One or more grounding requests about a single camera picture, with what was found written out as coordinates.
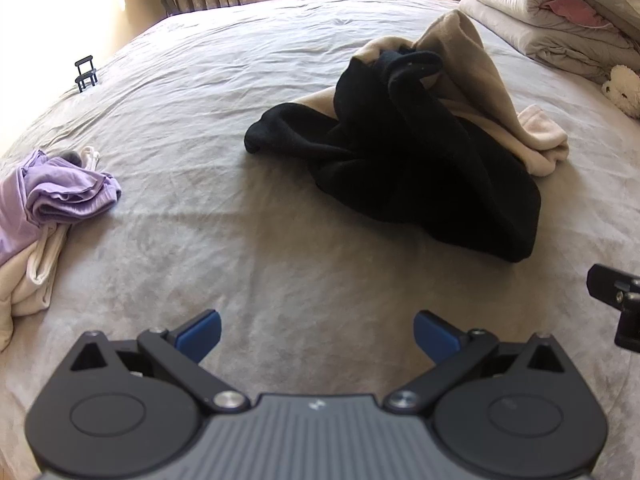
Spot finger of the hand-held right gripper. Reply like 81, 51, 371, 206
587, 262, 640, 351

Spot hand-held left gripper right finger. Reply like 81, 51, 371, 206
382, 310, 568, 416

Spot purple garment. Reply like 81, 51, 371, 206
0, 149, 122, 266

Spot white plush toy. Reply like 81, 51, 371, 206
601, 64, 640, 120

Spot rolled grey quilt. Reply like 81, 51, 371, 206
457, 0, 640, 86

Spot black and beige sweatshirt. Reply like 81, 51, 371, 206
244, 9, 571, 263

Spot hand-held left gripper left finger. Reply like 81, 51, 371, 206
67, 309, 252, 415

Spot white garment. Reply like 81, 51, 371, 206
0, 146, 101, 351

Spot bed with grey sheet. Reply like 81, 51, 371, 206
0, 0, 640, 480

